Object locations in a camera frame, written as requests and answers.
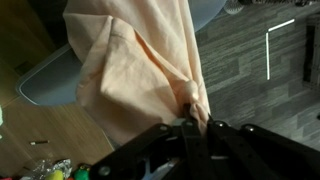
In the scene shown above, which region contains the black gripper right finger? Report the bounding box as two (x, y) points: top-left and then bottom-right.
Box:
(203, 114), (320, 180)

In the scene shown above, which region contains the peach cloth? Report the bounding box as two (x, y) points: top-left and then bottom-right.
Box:
(62, 0), (212, 146)

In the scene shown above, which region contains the grey office chair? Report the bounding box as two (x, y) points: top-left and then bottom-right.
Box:
(15, 0), (228, 107)

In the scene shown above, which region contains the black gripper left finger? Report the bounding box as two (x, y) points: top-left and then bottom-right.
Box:
(89, 103), (214, 180)

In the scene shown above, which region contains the small dark pen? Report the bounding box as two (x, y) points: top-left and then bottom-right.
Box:
(29, 139), (51, 146)

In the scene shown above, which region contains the yellow ball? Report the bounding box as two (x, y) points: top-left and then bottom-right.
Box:
(44, 169), (65, 180)

